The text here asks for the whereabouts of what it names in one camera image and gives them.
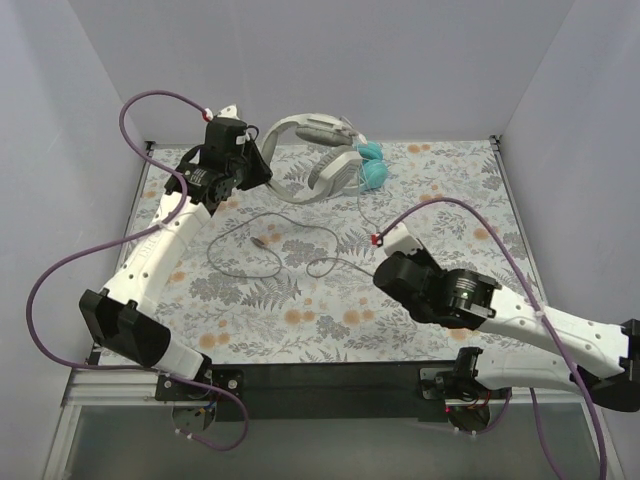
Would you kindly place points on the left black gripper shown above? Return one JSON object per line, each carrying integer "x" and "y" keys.
{"x": 255, "y": 163}

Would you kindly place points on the teal white headphones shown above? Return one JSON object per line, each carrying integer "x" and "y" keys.
{"x": 374, "y": 171}

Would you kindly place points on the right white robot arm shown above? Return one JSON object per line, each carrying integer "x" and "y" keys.
{"x": 572, "y": 354}

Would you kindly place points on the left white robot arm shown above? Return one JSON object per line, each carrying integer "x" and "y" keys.
{"x": 120, "y": 317}

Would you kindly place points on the floral table mat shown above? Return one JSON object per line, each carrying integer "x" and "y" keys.
{"x": 268, "y": 281}

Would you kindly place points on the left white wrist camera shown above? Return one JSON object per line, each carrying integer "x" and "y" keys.
{"x": 231, "y": 111}

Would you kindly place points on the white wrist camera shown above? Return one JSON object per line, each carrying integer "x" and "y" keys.
{"x": 398, "y": 239}
{"x": 231, "y": 111}

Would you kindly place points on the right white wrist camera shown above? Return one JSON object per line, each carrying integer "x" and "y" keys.
{"x": 398, "y": 239}

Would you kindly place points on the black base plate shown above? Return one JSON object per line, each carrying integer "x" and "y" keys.
{"x": 305, "y": 391}

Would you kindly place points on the aluminium frame rail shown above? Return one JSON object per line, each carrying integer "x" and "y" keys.
{"x": 106, "y": 422}

